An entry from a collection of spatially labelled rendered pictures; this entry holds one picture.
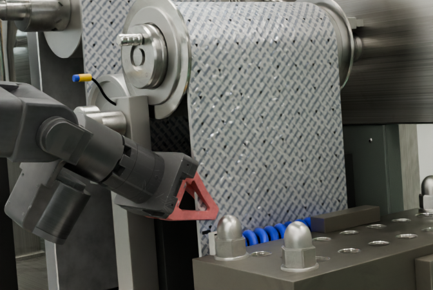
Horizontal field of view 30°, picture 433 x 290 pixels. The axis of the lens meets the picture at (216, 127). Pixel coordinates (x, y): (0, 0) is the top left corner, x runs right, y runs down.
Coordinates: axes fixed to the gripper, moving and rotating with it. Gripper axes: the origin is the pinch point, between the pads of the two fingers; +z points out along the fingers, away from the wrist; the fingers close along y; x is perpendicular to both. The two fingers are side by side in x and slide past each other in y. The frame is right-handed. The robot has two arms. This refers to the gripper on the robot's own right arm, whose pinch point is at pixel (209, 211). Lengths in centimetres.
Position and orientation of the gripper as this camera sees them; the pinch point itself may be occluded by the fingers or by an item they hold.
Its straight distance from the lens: 92.2
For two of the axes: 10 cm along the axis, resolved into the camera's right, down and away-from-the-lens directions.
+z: 7.2, 4.4, 5.3
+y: 6.0, 0.0, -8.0
